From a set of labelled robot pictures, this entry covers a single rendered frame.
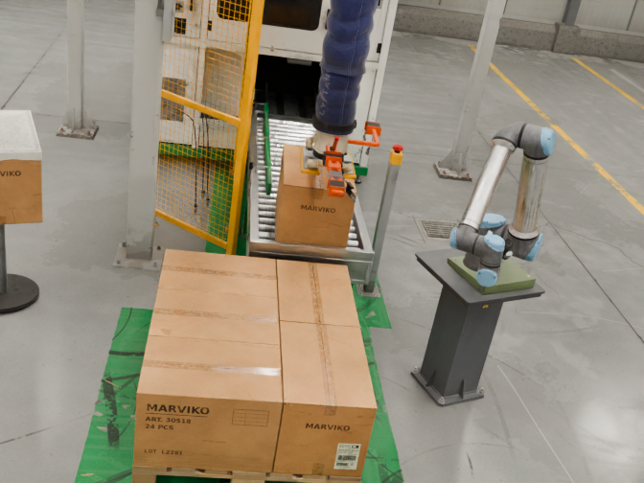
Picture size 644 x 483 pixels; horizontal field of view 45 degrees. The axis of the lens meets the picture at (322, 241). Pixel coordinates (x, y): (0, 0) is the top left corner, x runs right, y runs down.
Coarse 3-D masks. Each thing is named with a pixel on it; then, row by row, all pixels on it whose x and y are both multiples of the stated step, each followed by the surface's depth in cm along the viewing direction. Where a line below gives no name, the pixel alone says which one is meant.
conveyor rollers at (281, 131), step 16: (272, 128) 606; (288, 128) 609; (304, 128) 618; (272, 144) 575; (288, 144) 584; (304, 144) 586; (272, 160) 551; (272, 176) 522; (272, 192) 504; (272, 208) 480; (272, 224) 464; (352, 224) 479; (272, 240) 442; (352, 240) 463
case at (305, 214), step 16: (288, 160) 445; (288, 176) 424; (304, 176) 428; (320, 176) 431; (288, 192) 417; (304, 192) 417; (320, 192) 418; (352, 192) 419; (288, 208) 422; (304, 208) 422; (320, 208) 422; (336, 208) 423; (352, 208) 423; (288, 224) 426; (304, 224) 427; (320, 224) 427; (336, 224) 428; (288, 240) 431; (304, 240) 431; (320, 240) 432; (336, 240) 432
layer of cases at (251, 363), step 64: (192, 256) 413; (192, 320) 361; (256, 320) 369; (320, 320) 377; (192, 384) 321; (256, 384) 327; (320, 384) 334; (192, 448) 328; (256, 448) 331; (320, 448) 334
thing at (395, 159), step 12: (396, 156) 467; (396, 168) 471; (396, 180) 475; (384, 192) 479; (384, 204) 482; (384, 216) 486; (384, 228) 490; (372, 264) 503; (372, 276) 507; (372, 288) 511
